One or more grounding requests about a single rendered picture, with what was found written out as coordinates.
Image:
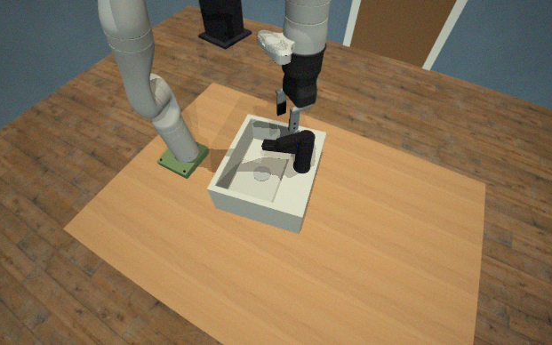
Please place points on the white square sink basin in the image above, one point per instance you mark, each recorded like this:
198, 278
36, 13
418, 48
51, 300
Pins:
262, 185

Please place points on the black mixer tap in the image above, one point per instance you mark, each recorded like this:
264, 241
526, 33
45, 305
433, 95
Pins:
300, 143

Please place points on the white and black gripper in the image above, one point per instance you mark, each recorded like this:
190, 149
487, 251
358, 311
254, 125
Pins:
307, 43

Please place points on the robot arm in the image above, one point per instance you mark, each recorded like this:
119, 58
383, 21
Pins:
127, 27

